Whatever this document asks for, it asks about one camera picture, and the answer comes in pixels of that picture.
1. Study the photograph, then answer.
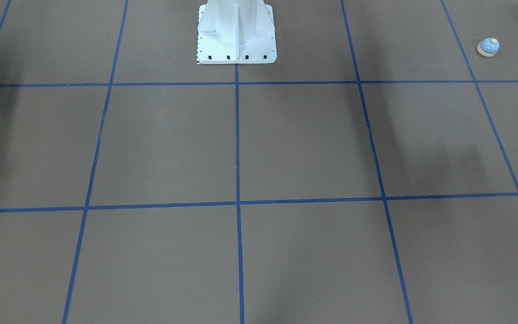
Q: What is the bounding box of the blue call bell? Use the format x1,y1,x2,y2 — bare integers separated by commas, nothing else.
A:
476,37,501,57

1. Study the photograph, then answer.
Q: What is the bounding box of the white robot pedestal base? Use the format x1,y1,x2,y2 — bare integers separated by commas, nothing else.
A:
196,0,277,64

